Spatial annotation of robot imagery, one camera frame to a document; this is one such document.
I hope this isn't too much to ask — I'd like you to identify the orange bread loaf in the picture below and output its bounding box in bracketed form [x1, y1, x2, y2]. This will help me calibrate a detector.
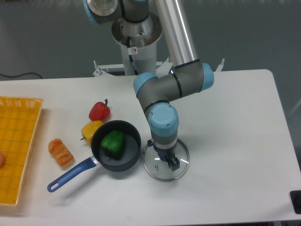
[48, 138, 74, 168]

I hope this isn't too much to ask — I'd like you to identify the yellow bell pepper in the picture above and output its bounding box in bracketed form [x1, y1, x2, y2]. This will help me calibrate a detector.
[81, 121, 103, 146]

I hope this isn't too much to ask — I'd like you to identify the black device at table edge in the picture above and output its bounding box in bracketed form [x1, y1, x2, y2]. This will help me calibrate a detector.
[290, 190, 301, 214]

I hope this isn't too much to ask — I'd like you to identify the yellow woven basket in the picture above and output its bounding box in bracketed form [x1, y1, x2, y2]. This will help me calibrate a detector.
[0, 96, 43, 206]

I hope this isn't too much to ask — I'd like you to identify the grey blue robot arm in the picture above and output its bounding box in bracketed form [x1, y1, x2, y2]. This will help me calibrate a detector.
[83, 0, 214, 170]

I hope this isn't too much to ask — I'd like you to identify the black floor cable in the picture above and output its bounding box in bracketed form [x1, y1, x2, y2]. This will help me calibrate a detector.
[0, 72, 43, 79]

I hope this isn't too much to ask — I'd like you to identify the dark pot blue handle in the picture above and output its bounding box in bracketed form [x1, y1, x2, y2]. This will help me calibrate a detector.
[47, 120, 141, 192]

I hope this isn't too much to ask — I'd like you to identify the green bell pepper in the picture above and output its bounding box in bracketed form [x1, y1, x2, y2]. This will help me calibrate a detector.
[101, 130, 125, 160]

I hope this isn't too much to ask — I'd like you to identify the white right frame bracket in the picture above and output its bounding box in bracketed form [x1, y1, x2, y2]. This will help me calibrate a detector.
[215, 58, 225, 72]

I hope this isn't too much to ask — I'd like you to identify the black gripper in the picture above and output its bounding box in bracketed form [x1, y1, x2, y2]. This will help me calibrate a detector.
[147, 139, 180, 171]

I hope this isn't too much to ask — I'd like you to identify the glass pot lid blue knob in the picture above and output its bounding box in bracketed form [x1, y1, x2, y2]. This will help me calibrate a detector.
[143, 139, 190, 182]

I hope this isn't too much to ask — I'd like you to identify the red bell pepper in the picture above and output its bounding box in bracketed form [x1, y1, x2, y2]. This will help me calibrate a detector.
[88, 99, 111, 121]

